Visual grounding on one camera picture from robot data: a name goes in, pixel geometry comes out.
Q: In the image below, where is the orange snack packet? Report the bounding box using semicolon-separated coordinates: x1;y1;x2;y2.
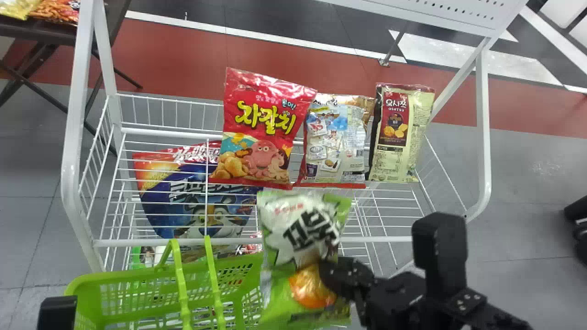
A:
28;0;81;26

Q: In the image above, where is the blue cereal bag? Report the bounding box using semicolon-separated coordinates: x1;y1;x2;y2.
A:
132;140;263;264

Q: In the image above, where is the green snack packet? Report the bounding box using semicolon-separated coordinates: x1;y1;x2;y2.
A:
256;190;353;330

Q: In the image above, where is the white snack packet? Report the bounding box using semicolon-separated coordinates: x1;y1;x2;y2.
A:
296;93;376;189

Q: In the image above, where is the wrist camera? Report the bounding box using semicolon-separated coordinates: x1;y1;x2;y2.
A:
411;211;469;299
37;296;78;330

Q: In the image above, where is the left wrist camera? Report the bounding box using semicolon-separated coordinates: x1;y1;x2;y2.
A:
37;296;78;330

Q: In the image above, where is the white wire rack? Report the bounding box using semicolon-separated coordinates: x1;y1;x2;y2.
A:
61;0;530;276

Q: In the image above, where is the beige snack packet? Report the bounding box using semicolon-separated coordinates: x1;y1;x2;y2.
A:
367;82;435;184

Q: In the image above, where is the green basket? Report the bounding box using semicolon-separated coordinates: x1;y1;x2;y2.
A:
64;236;276;330

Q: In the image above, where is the yellow snack packet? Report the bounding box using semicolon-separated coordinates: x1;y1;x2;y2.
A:
0;0;42;21

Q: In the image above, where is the dark side table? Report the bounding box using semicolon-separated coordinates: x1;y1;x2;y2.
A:
0;0;144;156

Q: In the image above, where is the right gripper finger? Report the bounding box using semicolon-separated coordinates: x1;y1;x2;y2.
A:
319;257;377;302

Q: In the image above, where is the red snack packet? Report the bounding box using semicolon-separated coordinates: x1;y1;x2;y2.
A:
209;67;318;190

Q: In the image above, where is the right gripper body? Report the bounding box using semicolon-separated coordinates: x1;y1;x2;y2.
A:
361;272;459;330

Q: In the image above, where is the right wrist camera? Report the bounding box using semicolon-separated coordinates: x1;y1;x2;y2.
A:
411;211;469;299

